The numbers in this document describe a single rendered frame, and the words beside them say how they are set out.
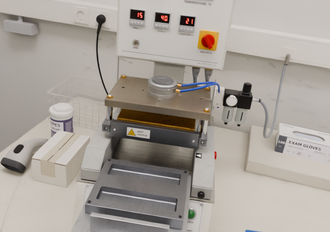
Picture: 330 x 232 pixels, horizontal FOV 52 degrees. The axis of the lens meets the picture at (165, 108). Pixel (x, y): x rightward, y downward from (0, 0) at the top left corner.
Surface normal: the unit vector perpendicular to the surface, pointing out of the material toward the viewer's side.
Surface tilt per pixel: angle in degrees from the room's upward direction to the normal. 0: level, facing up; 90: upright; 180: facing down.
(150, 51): 90
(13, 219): 0
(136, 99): 0
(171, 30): 90
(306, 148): 90
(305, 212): 0
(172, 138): 90
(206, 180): 41
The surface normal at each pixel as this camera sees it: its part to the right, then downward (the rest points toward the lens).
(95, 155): 0.00, -0.40
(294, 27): -0.27, 0.40
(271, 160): 0.10, -0.89
